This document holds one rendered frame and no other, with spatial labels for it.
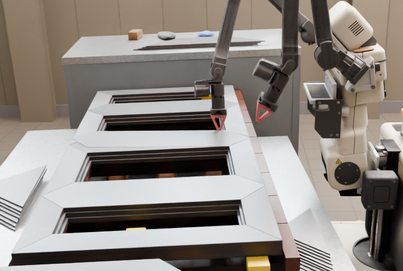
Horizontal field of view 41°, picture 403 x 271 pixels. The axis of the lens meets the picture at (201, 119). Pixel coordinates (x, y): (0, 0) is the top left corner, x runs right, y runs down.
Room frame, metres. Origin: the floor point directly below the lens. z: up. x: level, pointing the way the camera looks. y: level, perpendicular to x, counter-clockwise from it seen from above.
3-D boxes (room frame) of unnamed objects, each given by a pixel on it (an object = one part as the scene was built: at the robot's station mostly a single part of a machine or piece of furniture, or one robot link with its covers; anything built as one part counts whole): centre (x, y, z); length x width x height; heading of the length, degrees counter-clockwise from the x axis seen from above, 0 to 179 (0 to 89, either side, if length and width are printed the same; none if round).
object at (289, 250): (2.04, -0.22, 0.80); 1.62 x 0.04 x 0.06; 1
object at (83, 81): (2.87, 0.09, 0.50); 1.30 x 0.04 x 1.01; 91
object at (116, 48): (3.14, 0.10, 1.03); 1.30 x 0.60 x 0.04; 91
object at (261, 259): (1.24, -0.14, 0.79); 0.06 x 0.05 x 0.04; 91
